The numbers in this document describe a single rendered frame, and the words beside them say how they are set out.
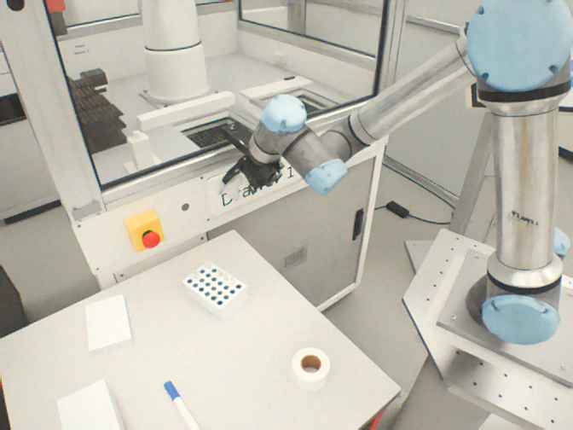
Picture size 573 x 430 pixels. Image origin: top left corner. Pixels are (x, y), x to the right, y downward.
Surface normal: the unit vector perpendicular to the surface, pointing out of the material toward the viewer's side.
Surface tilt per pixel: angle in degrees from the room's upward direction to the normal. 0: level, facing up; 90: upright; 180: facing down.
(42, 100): 90
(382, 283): 0
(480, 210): 90
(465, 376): 0
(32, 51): 90
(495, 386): 0
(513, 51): 80
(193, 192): 90
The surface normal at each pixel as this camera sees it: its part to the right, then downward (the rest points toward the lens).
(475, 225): 0.00, 0.62
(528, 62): -0.57, 0.36
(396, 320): 0.00, -0.79
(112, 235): 0.61, 0.49
